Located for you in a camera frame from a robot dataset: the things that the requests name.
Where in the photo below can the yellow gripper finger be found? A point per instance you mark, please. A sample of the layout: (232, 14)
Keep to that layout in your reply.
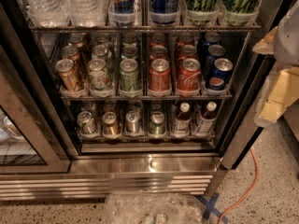
(266, 45)
(279, 91)

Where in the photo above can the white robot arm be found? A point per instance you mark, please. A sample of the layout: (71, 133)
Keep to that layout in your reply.
(286, 40)

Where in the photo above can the middle blue pepsi can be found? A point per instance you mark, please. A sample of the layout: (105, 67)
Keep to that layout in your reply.
(213, 53)

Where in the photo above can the rear blue pepsi can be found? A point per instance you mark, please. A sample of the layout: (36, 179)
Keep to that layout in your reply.
(208, 39)

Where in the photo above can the front blue pepsi can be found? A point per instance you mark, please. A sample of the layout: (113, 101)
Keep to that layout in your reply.
(219, 74)

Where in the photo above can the middle red coca-cola can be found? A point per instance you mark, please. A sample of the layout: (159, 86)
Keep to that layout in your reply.
(185, 52)

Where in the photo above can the red coca-cola can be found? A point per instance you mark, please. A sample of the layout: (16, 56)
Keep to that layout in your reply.
(185, 52)
(188, 75)

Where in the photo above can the front red coca-cola can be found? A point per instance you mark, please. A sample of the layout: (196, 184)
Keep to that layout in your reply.
(188, 75)

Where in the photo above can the middle orange soda can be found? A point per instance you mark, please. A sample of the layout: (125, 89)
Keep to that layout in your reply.
(157, 52)

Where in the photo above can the orange soda can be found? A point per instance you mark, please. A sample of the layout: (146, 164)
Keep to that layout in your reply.
(157, 52)
(159, 75)

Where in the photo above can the front orange soda can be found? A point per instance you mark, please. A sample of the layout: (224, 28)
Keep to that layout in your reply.
(159, 75)

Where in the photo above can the middle white green soda can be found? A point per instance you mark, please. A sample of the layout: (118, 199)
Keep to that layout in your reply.
(102, 52)

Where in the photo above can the white green soda can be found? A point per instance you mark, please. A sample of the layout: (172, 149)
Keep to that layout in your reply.
(98, 75)
(102, 52)

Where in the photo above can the stainless steel fridge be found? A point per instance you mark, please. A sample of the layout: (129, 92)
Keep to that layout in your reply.
(99, 166)

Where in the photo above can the front white green soda can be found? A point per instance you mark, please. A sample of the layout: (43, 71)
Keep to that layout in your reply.
(98, 75)

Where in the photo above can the bottom gold can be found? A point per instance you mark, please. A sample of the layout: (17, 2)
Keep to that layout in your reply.
(110, 123)

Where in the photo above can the bottom silver green can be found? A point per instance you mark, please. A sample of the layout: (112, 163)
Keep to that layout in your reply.
(86, 122)

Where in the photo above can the middle gold soda can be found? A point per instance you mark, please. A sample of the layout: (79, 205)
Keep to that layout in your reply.
(72, 52)

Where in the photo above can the gold soda can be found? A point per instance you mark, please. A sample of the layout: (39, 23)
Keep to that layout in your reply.
(69, 75)
(72, 52)

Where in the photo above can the front gold soda can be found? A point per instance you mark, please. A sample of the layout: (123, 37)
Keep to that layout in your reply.
(69, 75)

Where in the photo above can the glass fridge door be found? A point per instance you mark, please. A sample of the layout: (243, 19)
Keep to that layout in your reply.
(28, 144)

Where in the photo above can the right juice bottle white cap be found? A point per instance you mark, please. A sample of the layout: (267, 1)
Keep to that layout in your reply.
(206, 118)

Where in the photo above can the juice bottle white cap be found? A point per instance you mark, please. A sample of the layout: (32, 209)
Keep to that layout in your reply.
(206, 118)
(181, 120)

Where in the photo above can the left juice bottle white cap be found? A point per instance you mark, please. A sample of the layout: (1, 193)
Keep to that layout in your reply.
(181, 120)

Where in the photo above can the blue tape cross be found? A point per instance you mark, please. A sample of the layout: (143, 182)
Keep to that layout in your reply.
(210, 207)

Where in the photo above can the right clear water bottle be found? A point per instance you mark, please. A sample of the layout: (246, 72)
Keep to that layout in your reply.
(88, 13)

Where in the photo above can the clear water bottle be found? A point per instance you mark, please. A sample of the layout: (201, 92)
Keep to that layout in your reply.
(48, 13)
(88, 13)

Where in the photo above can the clear plastic bin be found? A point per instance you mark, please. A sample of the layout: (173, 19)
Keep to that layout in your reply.
(142, 208)

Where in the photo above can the left clear water bottle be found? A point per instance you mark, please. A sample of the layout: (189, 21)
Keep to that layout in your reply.
(48, 13)

